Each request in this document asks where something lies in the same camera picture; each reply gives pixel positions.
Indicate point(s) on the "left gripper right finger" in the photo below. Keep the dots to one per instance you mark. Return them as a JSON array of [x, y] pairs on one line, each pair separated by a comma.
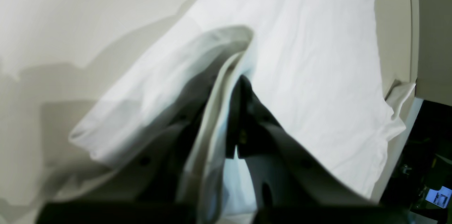
[[290, 185]]

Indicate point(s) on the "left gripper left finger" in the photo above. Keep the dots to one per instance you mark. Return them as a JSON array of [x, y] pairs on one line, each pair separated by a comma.
[[144, 190]]

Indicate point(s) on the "white T-shirt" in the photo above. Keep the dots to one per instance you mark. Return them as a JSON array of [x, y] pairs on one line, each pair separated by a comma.
[[313, 63]]

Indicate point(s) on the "grey tray front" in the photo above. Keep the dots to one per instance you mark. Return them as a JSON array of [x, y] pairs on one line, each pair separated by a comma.
[[415, 45]]

